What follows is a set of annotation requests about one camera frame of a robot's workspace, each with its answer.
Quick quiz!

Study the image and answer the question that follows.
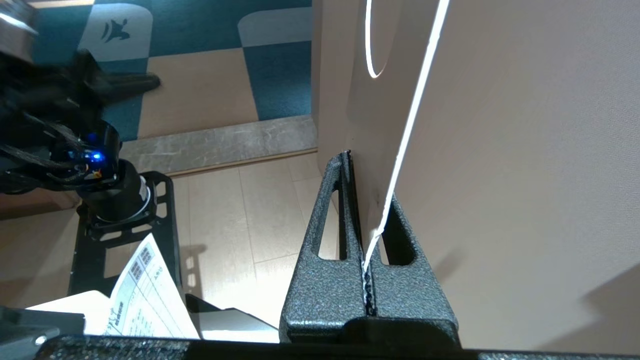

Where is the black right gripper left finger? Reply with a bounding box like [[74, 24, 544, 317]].
[[279, 150, 375, 344]]

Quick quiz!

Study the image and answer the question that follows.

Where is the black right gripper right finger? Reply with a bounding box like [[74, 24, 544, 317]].
[[367, 192, 460, 331]]

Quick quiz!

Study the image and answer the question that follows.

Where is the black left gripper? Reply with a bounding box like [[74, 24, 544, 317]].
[[65, 50, 162, 121]]

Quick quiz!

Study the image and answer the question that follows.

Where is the blue and white door hanger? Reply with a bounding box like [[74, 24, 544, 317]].
[[345, 0, 451, 273]]

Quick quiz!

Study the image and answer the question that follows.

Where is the beige room door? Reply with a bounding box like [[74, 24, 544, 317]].
[[311, 0, 640, 353]]

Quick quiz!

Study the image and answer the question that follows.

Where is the white robot torso panel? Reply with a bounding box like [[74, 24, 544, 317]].
[[185, 295, 281, 344]]

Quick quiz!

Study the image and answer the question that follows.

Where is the black robot chassis part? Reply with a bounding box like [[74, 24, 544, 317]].
[[67, 160, 183, 296]]

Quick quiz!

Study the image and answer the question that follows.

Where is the white printed paper sheet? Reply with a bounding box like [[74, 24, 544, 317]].
[[27, 232, 201, 338]]

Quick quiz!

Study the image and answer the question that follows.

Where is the braided left arm cable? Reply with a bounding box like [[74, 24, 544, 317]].
[[0, 115, 91, 173]]

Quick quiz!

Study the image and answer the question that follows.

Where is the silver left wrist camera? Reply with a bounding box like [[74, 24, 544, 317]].
[[0, 0, 40, 63]]

